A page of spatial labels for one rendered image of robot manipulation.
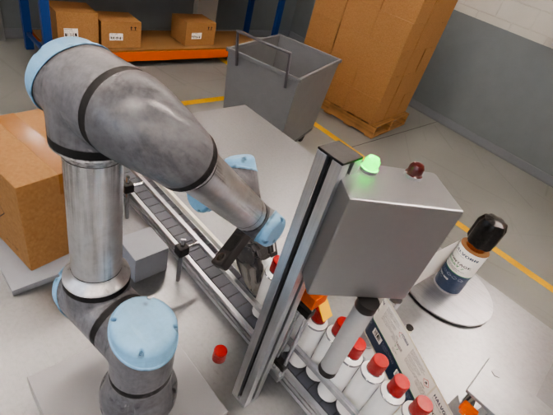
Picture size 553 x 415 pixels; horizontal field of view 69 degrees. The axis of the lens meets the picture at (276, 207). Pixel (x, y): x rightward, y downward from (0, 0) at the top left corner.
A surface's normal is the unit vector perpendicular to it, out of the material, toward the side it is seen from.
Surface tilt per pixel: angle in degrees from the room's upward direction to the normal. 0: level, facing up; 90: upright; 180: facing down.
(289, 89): 94
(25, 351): 0
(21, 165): 0
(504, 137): 90
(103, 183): 88
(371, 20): 90
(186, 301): 0
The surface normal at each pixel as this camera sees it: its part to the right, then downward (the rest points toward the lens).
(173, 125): 0.68, -0.03
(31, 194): 0.77, 0.53
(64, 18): 0.61, 0.60
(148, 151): 0.24, 0.58
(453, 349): 0.24, -0.76
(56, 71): -0.35, -0.17
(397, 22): -0.66, 0.33
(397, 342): -0.94, -0.03
